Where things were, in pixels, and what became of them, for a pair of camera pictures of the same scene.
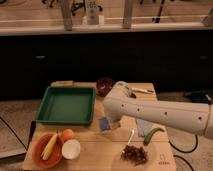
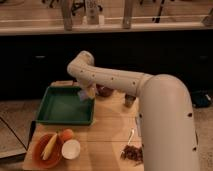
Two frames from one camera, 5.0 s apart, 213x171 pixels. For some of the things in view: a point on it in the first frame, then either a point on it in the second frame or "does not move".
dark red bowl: (104, 85) does not move
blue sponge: (104, 123) → (82, 95)
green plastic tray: (68, 105) does not move
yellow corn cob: (49, 147) does not move
